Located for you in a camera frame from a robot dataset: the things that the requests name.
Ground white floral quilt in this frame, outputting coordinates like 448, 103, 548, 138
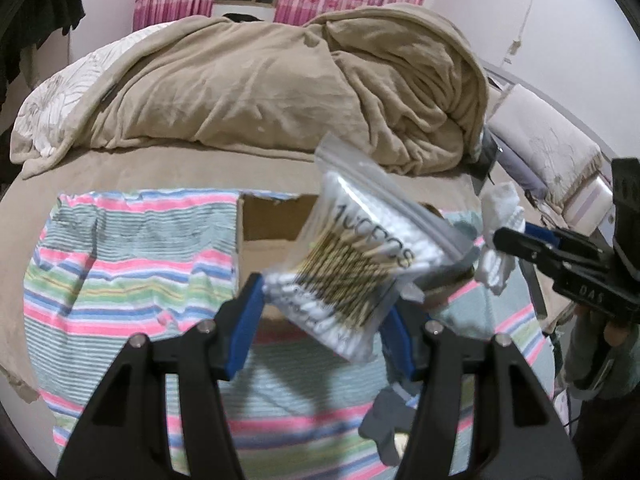
10, 22, 173, 161

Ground striped pastel cloth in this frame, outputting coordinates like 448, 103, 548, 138
22, 187, 557, 477

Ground person's right hand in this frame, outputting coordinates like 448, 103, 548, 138
574, 304, 633, 347

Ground metal bed headboard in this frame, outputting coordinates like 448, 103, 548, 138
482, 62, 640, 173

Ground brown cardboard box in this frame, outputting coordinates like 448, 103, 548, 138
234, 191, 476, 322

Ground white striped cushion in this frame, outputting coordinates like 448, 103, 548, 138
561, 179, 617, 242

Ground bed with beige sheet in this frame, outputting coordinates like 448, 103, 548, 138
0, 137, 566, 406

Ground dark plastic bag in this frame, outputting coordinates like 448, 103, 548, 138
469, 129, 502, 182

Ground clear bag of cotton swabs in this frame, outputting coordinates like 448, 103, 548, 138
262, 132, 477, 364

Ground white sock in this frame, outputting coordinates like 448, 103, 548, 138
472, 182, 527, 297

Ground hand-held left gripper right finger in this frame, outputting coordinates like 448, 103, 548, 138
381, 305, 584, 480

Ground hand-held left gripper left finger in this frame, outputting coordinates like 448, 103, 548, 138
56, 273, 265, 480

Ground white floral pillow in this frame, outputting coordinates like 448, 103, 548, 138
487, 84, 607, 207

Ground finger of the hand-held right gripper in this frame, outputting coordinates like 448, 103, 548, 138
492, 226, 610, 282
522, 224, 615, 262

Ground beige fleece blanket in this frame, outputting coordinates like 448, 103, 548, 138
10, 2, 491, 179

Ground dark hanging clothes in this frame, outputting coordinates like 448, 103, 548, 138
0, 0, 90, 107

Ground white wall cable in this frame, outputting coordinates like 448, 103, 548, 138
504, 0, 543, 66

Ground grey sock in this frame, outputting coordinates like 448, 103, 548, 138
357, 384, 422, 467

